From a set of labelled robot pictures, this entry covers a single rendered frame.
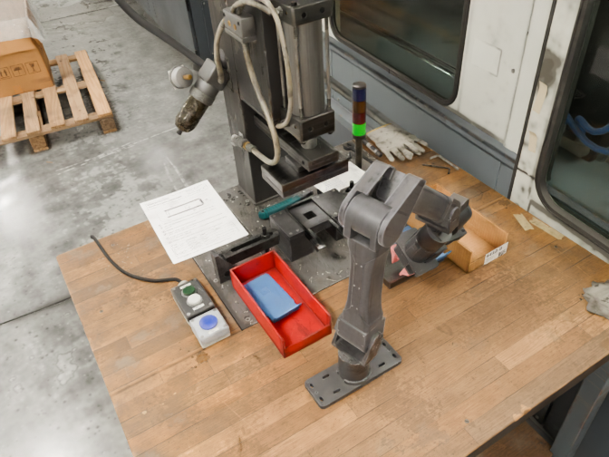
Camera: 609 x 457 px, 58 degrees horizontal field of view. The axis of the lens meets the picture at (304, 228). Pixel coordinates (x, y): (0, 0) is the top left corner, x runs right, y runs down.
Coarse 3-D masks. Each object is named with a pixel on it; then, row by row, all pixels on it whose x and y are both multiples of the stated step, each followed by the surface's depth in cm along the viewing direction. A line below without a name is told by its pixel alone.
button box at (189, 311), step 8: (96, 240) 147; (112, 264) 139; (128, 272) 136; (144, 280) 134; (152, 280) 134; (160, 280) 134; (168, 280) 134; (176, 280) 133; (184, 280) 131; (192, 280) 130; (176, 288) 128; (200, 288) 128; (176, 296) 127; (184, 296) 126; (200, 296) 126; (184, 304) 124; (200, 304) 124; (208, 304) 124; (184, 312) 123; (192, 312) 122; (200, 312) 123
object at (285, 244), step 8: (312, 216) 140; (272, 224) 139; (328, 224) 136; (280, 232) 136; (328, 232) 144; (336, 232) 140; (280, 240) 138; (288, 240) 133; (296, 240) 133; (304, 240) 135; (336, 240) 142; (280, 248) 140; (288, 248) 135; (296, 248) 135; (304, 248) 137; (312, 248) 138; (288, 256) 137; (296, 256) 137; (304, 256) 138
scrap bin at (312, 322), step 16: (272, 256) 133; (240, 272) 130; (256, 272) 133; (272, 272) 134; (288, 272) 128; (240, 288) 125; (288, 288) 130; (304, 288) 122; (256, 304) 119; (304, 304) 126; (320, 304) 118; (288, 320) 122; (304, 320) 122; (320, 320) 121; (272, 336) 117; (288, 336) 119; (304, 336) 119; (320, 336) 118; (288, 352) 115
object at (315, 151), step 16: (288, 144) 126; (304, 144) 124; (320, 144) 125; (288, 160) 127; (304, 160) 121; (320, 160) 122; (336, 160) 127; (272, 176) 124; (288, 176) 124; (304, 176) 123; (320, 176) 126; (288, 192) 123
